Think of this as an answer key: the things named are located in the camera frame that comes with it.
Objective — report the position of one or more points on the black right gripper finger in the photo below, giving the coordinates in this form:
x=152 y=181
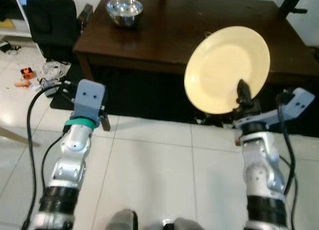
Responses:
x=243 y=94

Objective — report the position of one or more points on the pale yellow round plate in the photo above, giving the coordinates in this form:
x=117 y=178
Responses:
x=224 y=65

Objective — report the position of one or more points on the clear plastic bag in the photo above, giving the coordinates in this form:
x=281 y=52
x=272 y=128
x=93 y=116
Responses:
x=52 y=70

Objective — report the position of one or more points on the light wooden stick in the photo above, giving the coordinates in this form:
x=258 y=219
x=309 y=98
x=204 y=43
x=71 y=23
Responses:
x=15 y=135

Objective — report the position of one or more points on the small orange object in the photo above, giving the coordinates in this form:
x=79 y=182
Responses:
x=27 y=73

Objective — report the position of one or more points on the dark brown wooden table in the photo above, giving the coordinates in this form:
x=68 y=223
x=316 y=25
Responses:
x=164 y=35

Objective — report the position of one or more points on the black stand pole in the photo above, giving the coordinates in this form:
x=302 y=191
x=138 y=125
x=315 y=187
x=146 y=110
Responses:
x=291 y=3

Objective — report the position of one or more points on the black office chair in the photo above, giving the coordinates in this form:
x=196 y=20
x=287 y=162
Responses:
x=52 y=25

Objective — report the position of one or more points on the shiny steel bowl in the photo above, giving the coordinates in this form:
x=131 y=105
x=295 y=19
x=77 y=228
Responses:
x=124 y=10

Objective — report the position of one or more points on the grey right robot leg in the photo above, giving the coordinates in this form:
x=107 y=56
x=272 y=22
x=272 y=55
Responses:
x=187 y=224

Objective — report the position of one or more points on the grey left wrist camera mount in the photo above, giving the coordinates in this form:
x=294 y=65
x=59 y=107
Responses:
x=88 y=98

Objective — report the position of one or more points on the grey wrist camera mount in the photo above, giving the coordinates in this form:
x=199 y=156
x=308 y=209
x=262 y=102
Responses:
x=88 y=98
x=299 y=103

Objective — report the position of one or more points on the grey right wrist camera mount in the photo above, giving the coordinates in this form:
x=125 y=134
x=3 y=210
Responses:
x=299 y=103

